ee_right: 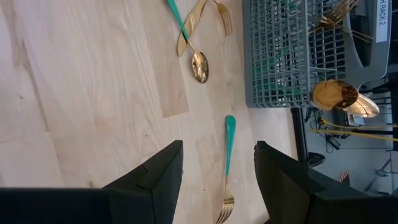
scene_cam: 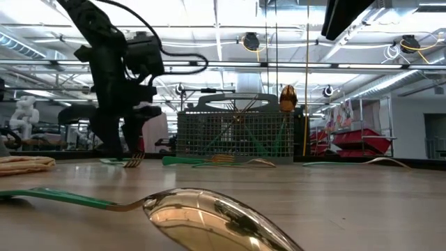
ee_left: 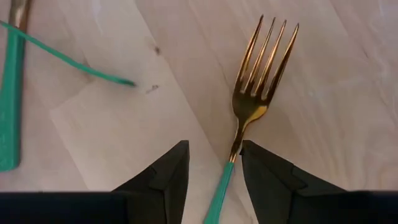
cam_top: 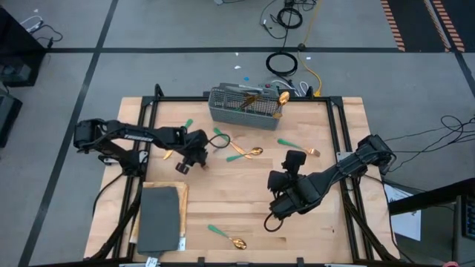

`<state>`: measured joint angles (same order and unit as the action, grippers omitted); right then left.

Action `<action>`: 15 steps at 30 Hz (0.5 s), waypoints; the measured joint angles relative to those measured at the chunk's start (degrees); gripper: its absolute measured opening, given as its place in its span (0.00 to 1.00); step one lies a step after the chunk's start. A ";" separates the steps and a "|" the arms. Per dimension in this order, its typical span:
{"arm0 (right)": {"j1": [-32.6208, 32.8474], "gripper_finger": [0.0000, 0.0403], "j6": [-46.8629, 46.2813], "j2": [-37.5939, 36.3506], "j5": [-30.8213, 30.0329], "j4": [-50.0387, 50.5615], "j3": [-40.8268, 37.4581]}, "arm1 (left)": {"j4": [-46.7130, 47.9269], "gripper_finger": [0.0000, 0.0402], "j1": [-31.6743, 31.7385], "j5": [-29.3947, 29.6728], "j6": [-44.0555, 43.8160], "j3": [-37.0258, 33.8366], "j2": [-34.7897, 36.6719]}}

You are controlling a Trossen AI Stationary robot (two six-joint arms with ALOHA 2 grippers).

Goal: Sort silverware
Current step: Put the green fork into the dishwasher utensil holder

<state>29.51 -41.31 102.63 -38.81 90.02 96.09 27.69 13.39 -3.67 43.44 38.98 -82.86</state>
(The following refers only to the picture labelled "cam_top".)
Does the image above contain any white cable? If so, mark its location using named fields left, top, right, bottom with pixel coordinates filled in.
left=269, top=79, right=309, bottom=98

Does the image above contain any black metal table frame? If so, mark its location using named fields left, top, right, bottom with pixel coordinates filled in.
left=84, top=83, right=401, bottom=265

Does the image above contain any black floor cable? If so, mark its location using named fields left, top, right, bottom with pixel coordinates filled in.
left=384, top=113, right=475, bottom=174

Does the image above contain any grey computer monitor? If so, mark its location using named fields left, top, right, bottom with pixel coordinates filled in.
left=451, top=194, right=475, bottom=266

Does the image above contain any black desk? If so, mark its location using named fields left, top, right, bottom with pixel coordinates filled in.
left=387, top=177, right=475, bottom=217

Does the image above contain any black cart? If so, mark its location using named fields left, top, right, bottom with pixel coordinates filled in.
left=0, top=7, right=48, bottom=88

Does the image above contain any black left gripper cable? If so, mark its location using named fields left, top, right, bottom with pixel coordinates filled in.
left=206, top=132, right=232, bottom=150

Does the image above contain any grey power box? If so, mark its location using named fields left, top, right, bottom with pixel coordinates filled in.
left=259, top=82, right=298, bottom=98

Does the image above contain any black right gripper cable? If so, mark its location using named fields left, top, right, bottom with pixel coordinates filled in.
left=263, top=212, right=286, bottom=234

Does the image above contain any white paper sheet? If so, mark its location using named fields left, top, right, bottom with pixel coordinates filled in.
left=383, top=182, right=423, bottom=243

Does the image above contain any black case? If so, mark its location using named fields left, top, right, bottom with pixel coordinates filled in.
left=0, top=92, right=24, bottom=149

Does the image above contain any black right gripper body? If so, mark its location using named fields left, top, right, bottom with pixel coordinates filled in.
left=269, top=177, right=324, bottom=220

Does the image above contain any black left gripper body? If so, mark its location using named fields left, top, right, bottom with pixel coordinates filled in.
left=174, top=128, right=209, bottom=162

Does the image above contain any black cable coil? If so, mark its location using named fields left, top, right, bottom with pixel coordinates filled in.
left=275, top=6, right=304, bottom=30
left=265, top=51, right=299, bottom=78

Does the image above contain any yellow power cable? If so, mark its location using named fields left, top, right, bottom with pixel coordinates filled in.
left=295, top=0, right=324, bottom=98

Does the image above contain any grey mesh silverware basket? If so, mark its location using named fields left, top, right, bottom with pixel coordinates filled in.
left=207, top=82, right=284, bottom=131

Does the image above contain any green-handled gold fork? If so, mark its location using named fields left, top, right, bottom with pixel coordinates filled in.
left=212, top=127, right=254, bottom=160
left=276, top=138, right=321, bottom=158
left=162, top=118, right=194, bottom=161

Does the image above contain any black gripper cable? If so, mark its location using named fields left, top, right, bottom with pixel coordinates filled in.
left=206, top=132, right=232, bottom=150
left=263, top=212, right=286, bottom=234

